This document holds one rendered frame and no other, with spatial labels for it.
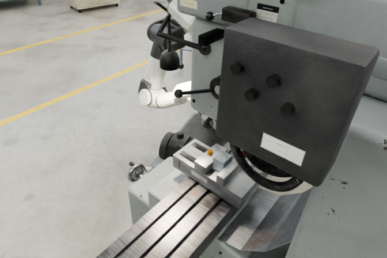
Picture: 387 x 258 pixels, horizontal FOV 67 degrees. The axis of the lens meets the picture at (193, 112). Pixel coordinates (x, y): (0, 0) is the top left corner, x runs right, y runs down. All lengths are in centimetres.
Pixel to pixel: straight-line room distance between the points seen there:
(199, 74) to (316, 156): 52
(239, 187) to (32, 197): 187
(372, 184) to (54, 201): 227
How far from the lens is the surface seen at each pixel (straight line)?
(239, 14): 69
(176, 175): 140
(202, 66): 87
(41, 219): 250
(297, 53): 41
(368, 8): 65
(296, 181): 64
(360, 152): 61
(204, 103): 93
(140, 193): 149
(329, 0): 66
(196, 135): 207
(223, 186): 116
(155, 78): 135
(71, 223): 240
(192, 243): 110
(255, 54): 44
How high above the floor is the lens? 186
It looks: 34 degrees down
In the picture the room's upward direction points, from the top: 2 degrees clockwise
